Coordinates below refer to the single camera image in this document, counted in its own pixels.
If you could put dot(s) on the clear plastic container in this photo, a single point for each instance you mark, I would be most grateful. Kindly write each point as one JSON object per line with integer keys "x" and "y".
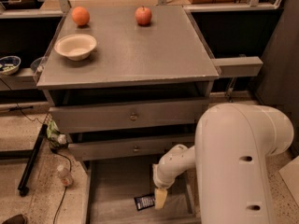
{"x": 37, "y": 66}

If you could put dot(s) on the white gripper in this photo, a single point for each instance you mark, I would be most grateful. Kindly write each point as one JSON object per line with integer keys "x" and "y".
{"x": 160, "y": 181}

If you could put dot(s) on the brass top drawer knob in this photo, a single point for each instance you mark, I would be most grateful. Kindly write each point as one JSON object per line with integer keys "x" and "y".
{"x": 133, "y": 116}

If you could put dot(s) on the grey middle drawer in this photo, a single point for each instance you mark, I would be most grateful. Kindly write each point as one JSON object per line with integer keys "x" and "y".
{"x": 118, "y": 148}

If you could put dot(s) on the clear plastic bottle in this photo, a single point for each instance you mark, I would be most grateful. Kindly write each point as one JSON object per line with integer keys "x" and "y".
{"x": 65, "y": 176}

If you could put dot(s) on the green white bottle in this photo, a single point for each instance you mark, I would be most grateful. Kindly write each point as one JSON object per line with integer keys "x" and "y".
{"x": 54, "y": 135}

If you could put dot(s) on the grey top drawer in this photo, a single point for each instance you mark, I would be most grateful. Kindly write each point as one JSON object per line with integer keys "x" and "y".
{"x": 106, "y": 117}

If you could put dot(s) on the dark blue rxbar wrapper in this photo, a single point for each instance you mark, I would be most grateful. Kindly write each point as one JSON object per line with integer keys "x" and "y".
{"x": 144, "y": 202}

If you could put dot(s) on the grey drawer cabinet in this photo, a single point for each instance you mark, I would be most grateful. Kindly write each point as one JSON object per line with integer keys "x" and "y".
{"x": 165, "y": 60}

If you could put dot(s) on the grey bottom drawer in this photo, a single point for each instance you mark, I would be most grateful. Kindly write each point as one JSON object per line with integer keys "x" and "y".
{"x": 115, "y": 184}

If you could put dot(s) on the black stand leg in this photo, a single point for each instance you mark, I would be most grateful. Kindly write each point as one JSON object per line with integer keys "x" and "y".
{"x": 22, "y": 188}

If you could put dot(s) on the white bowl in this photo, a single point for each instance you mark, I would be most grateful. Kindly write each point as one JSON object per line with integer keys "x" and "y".
{"x": 75, "y": 47}

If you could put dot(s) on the dark shoe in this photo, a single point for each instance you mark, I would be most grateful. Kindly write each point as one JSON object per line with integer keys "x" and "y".
{"x": 18, "y": 219}

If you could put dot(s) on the grey drawer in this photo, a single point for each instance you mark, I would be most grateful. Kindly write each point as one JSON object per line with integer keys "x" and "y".
{"x": 118, "y": 148}
{"x": 115, "y": 184}
{"x": 106, "y": 117}

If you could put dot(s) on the blue patterned bowl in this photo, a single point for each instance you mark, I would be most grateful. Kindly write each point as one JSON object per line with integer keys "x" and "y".
{"x": 9, "y": 65}

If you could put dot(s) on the red apple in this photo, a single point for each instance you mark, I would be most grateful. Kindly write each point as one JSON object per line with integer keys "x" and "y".
{"x": 143, "y": 16}

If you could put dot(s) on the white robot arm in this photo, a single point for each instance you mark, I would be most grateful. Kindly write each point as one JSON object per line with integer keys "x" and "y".
{"x": 231, "y": 144}

